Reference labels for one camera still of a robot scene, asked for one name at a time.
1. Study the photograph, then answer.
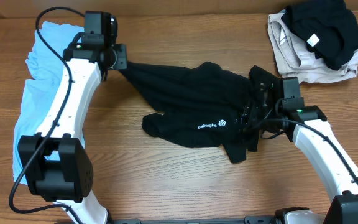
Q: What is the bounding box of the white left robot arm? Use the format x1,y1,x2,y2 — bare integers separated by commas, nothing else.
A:
9,11,127,224

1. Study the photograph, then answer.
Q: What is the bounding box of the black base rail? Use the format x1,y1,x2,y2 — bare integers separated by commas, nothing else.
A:
112,215,332,224

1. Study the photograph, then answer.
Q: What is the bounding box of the black polo shirt with logo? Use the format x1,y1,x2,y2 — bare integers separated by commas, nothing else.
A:
120,62,278,164

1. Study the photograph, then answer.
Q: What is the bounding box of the folded beige garment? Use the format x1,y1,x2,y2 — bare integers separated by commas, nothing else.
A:
267,13,358,83

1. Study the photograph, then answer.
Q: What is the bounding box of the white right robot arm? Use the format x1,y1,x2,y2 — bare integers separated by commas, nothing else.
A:
244,77,358,224

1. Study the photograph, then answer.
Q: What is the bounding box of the folded black garment with tag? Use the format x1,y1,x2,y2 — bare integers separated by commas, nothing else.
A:
282,0,358,70

